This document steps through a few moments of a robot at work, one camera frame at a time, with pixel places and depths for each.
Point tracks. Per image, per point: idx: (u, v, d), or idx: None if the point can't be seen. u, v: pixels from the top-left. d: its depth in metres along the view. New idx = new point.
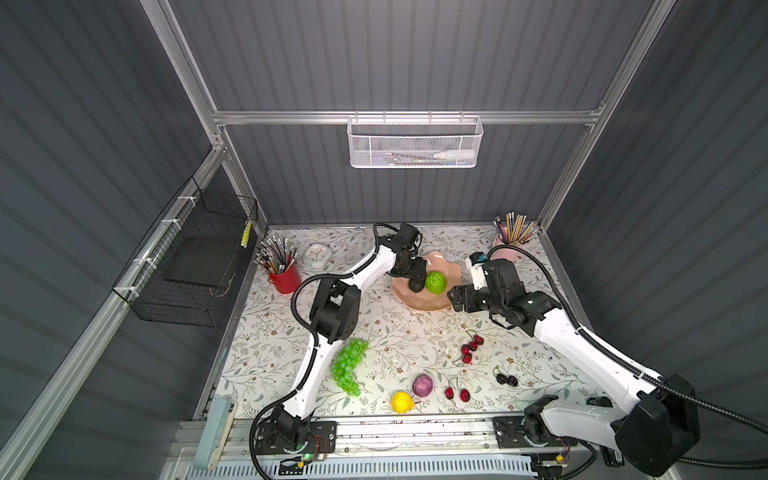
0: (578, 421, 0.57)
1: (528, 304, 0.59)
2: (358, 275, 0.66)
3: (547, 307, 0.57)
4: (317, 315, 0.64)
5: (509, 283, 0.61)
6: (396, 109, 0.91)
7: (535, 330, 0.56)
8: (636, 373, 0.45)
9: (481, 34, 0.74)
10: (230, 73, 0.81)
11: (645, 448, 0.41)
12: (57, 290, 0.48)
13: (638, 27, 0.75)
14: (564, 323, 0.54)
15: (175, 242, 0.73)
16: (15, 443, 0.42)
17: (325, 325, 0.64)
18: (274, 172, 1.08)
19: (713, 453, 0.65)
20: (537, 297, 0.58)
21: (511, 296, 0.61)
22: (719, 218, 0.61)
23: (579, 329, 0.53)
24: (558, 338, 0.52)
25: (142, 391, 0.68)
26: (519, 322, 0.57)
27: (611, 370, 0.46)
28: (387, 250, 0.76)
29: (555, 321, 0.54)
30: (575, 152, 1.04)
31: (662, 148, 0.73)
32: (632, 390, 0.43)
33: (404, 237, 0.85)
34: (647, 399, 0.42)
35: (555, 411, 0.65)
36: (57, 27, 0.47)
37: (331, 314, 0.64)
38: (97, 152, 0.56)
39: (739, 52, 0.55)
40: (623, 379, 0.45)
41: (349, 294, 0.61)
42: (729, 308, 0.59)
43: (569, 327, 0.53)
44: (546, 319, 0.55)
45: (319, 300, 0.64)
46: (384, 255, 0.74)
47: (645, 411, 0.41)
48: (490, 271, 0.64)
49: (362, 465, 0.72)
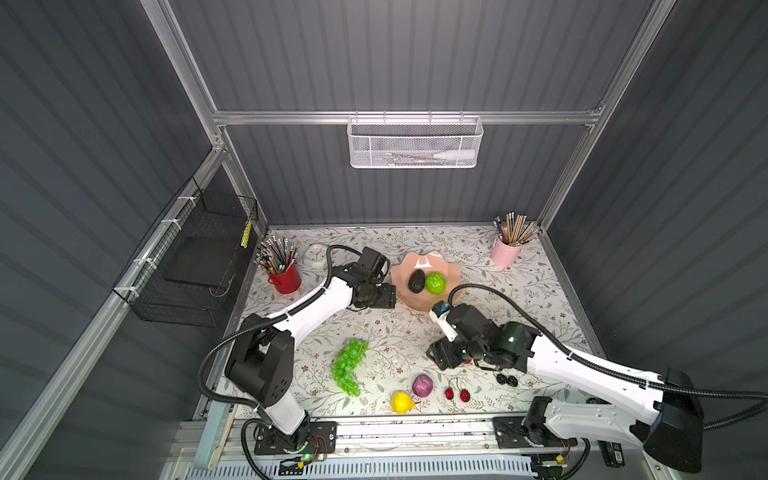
0: (592, 426, 0.56)
1: (511, 345, 0.55)
2: (294, 315, 0.51)
3: (529, 338, 0.55)
4: (235, 373, 0.47)
5: (481, 328, 0.58)
6: (396, 109, 0.91)
7: (530, 367, 0.52)
8: (641, 383, 0.45)
9: (481, 34, 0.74)
10: (230, 73, 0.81)
11: (677, 452, 0.41)
12: (57, 290, 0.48)
13: (638, 27, 0.75)
14: (554, 352, 0.52)
15: (175, 242, 0.73)
16: (16, 441, 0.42)
17: (247, 387, 0.46)
18: (274, 172, 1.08)
19: (713, 454, 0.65)
20: (516, 332, 0.57)
21: (490, 341, 0.59)
22: (720, 218, 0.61)
23: (571, 356, 0.51)
24: (556, 371, 0.50)
25: (142, 391, 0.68)
26: (510, 362, 0.54)
27: (618, 389, 0.45)
28: (340, 282, 0.61)
29: (545, 353, 0.52)
30: (575, 152, 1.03)
31: (663, 148, 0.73)
32: (648, 403, 0.43)
33: (364, 268, 0.70)
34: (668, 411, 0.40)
35: (565, 417, 0.62)
36: (58, 27, 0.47)
37: (255, 369, 0.47)
38: (97, 152, 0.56)
39: (739, 53, 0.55)
40: (635, 395, 0.44)
41: (274, 343, 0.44)
42: (730, 309, 0.59)
43: (560, 354, 0.51)
44: (537, 357, 0.52)
45: (239, 351, 0.47)
46: (336, 289, 0.59)
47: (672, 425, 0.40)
48: (456, 323, 0.60)
49: (362, 465, 0.72)
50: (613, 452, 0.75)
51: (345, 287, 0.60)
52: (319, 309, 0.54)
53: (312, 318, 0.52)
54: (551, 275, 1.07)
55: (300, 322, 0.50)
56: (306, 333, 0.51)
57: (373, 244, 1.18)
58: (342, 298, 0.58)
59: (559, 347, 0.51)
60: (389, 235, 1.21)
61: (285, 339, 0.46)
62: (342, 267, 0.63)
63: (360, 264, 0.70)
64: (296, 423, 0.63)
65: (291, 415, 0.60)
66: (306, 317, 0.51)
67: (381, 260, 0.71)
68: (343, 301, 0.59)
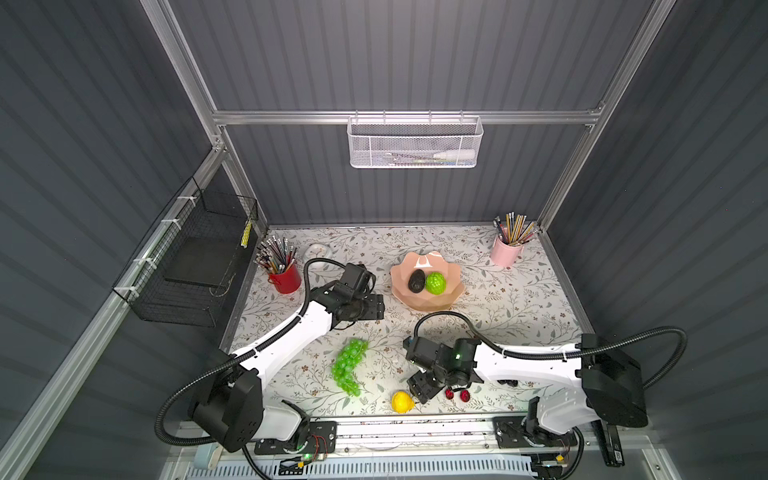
0: (568, 413, 0.56)
1: (460, 361, 0.59)
2: (263, 351, 0.47)
3: (472, 350, 0.59)
4: (199, 415, 0.43)
5: (433, 354, 0.63)
6: (396, 109, 0.91)
7: (481, 375, 0.55)
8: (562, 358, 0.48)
9: (481, 33, 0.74)
10: (230, 73, 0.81)
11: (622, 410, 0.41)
12: (58, 290, 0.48)
13: (638, 27, 0.75)
14: (492, 355, 0.56)
15: (174, 242, 0.72)
16: (15, 442, 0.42)
17: (212, 429, 0.42)
18: (274, 172, 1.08)
19: (713, 454, 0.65)
20: (461, 348, 0.61)
21: (445, 361, 0.63)
22: (719, 218, 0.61)
23: (504, 354, 0.55)
24: (498, 369, 0.54)
25: (142, 391, 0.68)
26: (464, 381, 0.58)
27: (547, 369, 0.48)
28: (319, 307, 0.57)
29: (485, 359, 0.56)
30: (575, 152, 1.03)
31: (662, 148, 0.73)
32: (572, 375, 0.46)
33: (346, 288, 0.65)
34: (589, 374, 0.47)
35: (548, 417, 0.63)
36: (58, 28, 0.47)
37: (220, 409, 0.44)
38: (96, 152, 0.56)
39: (738, 53, 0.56)
40: (560, 371, 0.47)
41: (239, 384, 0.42)
42: (729, 309, 0.59)
43: (497, 354, 0.56)
44: (482, 364, 0.56)
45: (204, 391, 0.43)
46: (314, 315, 0.55)
47: (592, 387, 0.43)
48: (414, 358, 0.64)
49: (361, 464, 0.72)
50: (612, 452, 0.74)
51: (323, 313, 0.56)
52: (293, 338, 0.50)
53: (283, 350, 0.48)
54: (551, 275, 1.07)
55: (270, 357, 0.46)
56: (275, 368, 0.46)
57: (373, 244, 1.18)
58: (317, 324, 0.54)
59: (494, 350, 0.57)
60: (389, 234, 1.22)
61: (251, 379, 0.42)
62: (324, 288, 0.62)
63: (344, 283, 0.66)
64: (295, 426, 0.63)
65: (286, 420, 0.59)
66: (277, 350, 0.47)
67: (364, 276, 0.67)
68: (321, 326, 0.55)
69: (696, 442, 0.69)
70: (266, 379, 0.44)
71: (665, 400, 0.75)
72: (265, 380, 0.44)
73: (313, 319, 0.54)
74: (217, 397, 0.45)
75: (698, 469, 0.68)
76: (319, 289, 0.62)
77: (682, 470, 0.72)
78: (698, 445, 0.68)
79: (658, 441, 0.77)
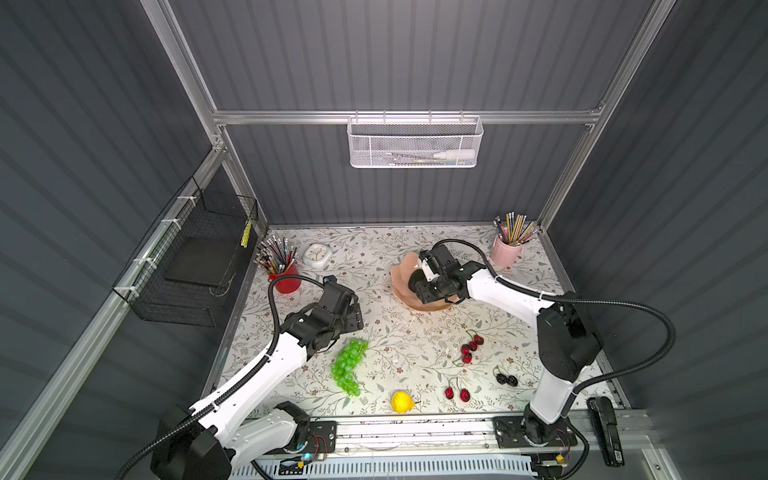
0: (544, 387, 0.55)
1: (459, 270, 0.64)
2: (224, 403, 0.43)
3: (474, 270, 0.68)
4: (159, 472, 0.41)
5: (445, 261, 0.73)
6: (396, 109, 0.91)
7: (470, 291, 0.66)
8: (538, 295, 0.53)
9: (481, 35, 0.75)
10: (230, 73, 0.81)
11: (559, 355, 0.48)
12: (57, 290, 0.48)
13: (638, 27, 0.75)
14: (486, 275, 0.65)
15: (174, 242, 0.72)
16: (15, 442, 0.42)
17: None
18: (274, 172, 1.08)
19: (711, 454, 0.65)
20: (468, 265, 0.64)
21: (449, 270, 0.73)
22: (720, 217, 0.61)
23: (497, 278, 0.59)
24: (486, 289, 0.62)
25: (143, 392, 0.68)
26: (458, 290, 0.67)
27: (521, 299, 0.56)
28: (290, 339, 0.53)
29: (480, 278, 0.65)
30: (575, 152, 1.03)
31: (663, 148, 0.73)
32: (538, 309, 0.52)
33: (326, 311, 0.61)
34: (549, 313, 0.51)
35: (536, 397, 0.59)
36: (57, 27, 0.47)
37: (181, 464, 0.41)
38: (96, 151, 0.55)
39: (738, 53, 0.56)
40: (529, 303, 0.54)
41: (196, 446, 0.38)
42: (729, 309, 0.59)
43: (490, 278, 0.64)
44: (474, 277, 0.66)
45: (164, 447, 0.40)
46: (285, 352, 0.51)
47: (543, 318, 0.50)
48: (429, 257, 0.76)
49: (361, 465, 0.72)
50: (612, 452, 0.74)
51: (296, 347, 0.52)
52: (260, 382, 0.47)
53: (247, 397, 0.44)
54: (551, 276, 1.07)
55: (232, 409, 0.43)
56: (242, 417, 0.44)
57: (373, 244, 1.18)
58: (291, 362, 0.50)
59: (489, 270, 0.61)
60: (389, 234, 1.22)
61: (208, 440, 0.39)
62: (299, 314, 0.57)
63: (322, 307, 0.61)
64: (292, 430, 0.63)
65: (277, 435, 0.58)
66: (240, 399, 0.44)
67: (345, 298, 0.62)
68: (295, 362, 0.51)
69: (695, 442, 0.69)
70: (229, 435, 0.42)
71: (664, 400, 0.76)
72: (227, 436, 0.41)
73: (284, 356, 0.50)
74: (180, 452, 0.43)
75: (697, 468, 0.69)
76: (295, 316, 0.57)
77: (682, 471, 0.72)
78: (697, 444, 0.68)
79: (658, 441, 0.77)
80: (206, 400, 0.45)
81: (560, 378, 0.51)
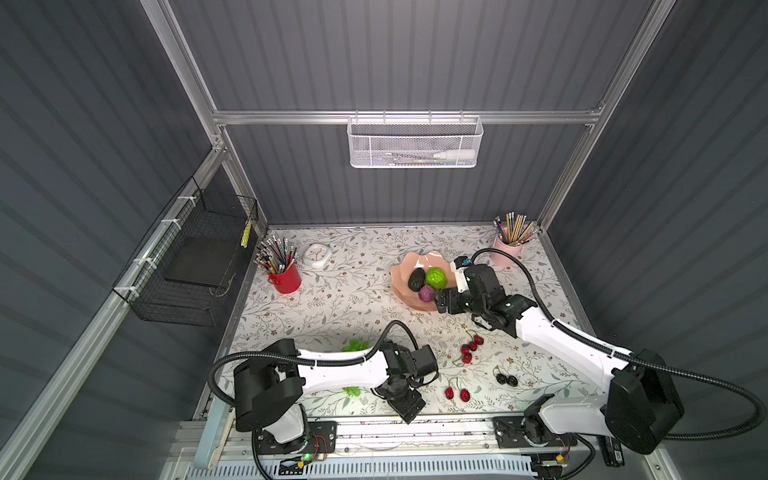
0: (574, 414, 0.58)
1: (508, 307, 0.63)
2: (318, 369, 0.47)
3: (524, 306, 0.61)
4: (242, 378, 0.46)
5: (491, 287, 0.64)
6: (396, 109, 0.91)
7: (518, 330, 0.59)
8: (608, 352, 0.48)
9: (481, 34, 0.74)
10: (230, 72, 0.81)
11: (633, 425, 0.42)
12: (57, 290, 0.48)
13: (638, 27, 0.75)
14: (541, 318, 0.58)
15: (174, 242, 0.72)
16: (16, 441, 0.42)
17: (236, 399, 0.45)
18: (274, 171, 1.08)
19: (712, 454, 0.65)
20: (516, 299, 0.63)
21: (493, 300, 0.64)
22: (720, 216, 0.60)
23: (553, 322, 0.56)
24: (540, 333, 0.55)
25: (143, 391, 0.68)
26: (504, 326, 0.60)
27: (585, 353, 0.49)
28: (384, 360, 0.56)
29: (532, 318, 0.58)
30: (575, 152, 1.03)
31: (663, 147, 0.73)
32: (608, 369, 0.45)
33: (413, 363, 0.63)
34: (623, 375, 0.44)
35: (553, 407, 0.66)
36: (57, 26, 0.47)
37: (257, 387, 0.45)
38: (96, 152, 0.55)
39: (740, 53, 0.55)
40: (597, 360, 0.47)
41: (286, 384, 0.42)
42: (729, 308, 0.59)
43: (545, 321, 0.57)
44: (526, 318, 0.58)
45: (259, 363, 0.46)
46: (374, 367, 0.54)
47: (621, 386, 0.42)
48: (473, 276, 0.66)
49: (361, 464, 0.72)
50: (612, 452, 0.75)
51: (384, 369, 0.55)
52: (348, 374, 0.50)
53: (335, 377, 0.48)
54: (552, 275, 1.07)
55: (319, 378, 0.46)
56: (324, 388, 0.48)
57: (374, 243, 1.18)
58: (372, 379, 0.53)
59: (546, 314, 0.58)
60: (389, 235, 1.21)
61: (297, 386, 0.42)
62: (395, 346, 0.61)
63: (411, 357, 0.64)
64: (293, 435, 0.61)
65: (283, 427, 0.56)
66: (329, 375, 0.47)
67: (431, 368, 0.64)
68: (373, 381, 0.54)
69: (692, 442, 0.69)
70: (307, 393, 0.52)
71: None
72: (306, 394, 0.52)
73: (372, 369, 0.53)
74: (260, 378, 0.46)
75: (698, 467, 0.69)
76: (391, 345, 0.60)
77: (682, 470, 0.72)
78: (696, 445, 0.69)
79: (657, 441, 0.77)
80: (311, 356, 0.48)
81: (632, 447, 0.44)
